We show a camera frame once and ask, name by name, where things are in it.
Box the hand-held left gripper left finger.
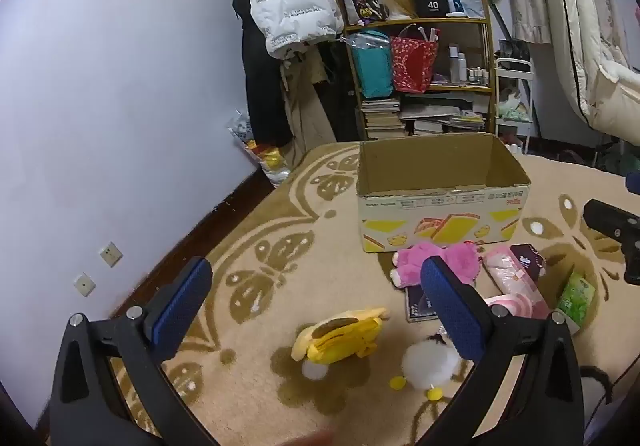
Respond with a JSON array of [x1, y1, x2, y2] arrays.
[[48, 256, 221, 446]]

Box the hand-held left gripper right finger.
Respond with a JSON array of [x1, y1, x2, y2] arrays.
[[415, 257, 586, 446]]

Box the white fluffy plush toy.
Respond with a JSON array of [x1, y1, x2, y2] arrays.
[[390, 333, 473, 401]]

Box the pink plush toy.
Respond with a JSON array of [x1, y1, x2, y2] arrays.
[[390, 241, 483, 289]]

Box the pink and white soft packet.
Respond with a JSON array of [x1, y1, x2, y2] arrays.
[[482, 246, 541, 299]]

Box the pink swirl roll plush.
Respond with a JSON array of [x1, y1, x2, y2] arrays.
[[482, 293, 551, 322]]

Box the printed cardboard box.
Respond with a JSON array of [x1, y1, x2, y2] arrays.
[[356, 132, 532, 253]]

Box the yellow plush toy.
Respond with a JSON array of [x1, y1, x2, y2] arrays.
[[291, 307, 391, 381]]

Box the pale green soft items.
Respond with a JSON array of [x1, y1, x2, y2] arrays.
[[495, 86, 532, 123]]

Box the dark notebook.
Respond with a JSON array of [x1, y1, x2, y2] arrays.
[[404, 283, 443, 323]]

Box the green packet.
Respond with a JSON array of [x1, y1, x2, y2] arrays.
[[554, 272, 597, 327]]

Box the dark hexagon box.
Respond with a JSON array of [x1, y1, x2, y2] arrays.
[[510, 242, 547, 283]]

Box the beige patterned rug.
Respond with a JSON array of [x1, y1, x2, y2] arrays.
[[107, 141, 640, 446]]

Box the white trolley cart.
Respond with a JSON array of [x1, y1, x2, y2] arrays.
[[492, 57, 536, 154]]

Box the clear bag of toys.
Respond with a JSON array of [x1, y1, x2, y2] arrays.
[[227, 110, 293, 187]]

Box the black item on cart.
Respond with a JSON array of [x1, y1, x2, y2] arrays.
[[497, 38, 531, 62]]

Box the pile of magazines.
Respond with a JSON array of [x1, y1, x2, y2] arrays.
[[400, 93, 488, 136]]

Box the stack of books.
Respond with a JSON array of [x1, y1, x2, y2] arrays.
[[361, 97, 405, 141]]

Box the beige coat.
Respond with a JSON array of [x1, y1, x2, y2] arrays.
[[280, 48, 341, 154]]

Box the black coat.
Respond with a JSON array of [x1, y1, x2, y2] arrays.
[[232, 0, 293, 147]]

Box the red patterned bag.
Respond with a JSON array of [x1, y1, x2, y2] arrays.
[[390, 26, 441, 94]]

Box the teal bag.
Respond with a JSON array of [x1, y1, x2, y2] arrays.
[[350, 30, 395, 99]]

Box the wooden shelf unit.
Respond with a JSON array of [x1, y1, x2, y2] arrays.
[[342, 0, 498, 142]]

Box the black square box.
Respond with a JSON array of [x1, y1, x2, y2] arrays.
[[413, 0, 447, 18]]

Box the wall socket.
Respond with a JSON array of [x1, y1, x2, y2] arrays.
[[73, 272, 97, 298], [98, 242, 123, 268]]

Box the black cord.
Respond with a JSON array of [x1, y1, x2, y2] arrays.
[[580, 365, 615, 407]]

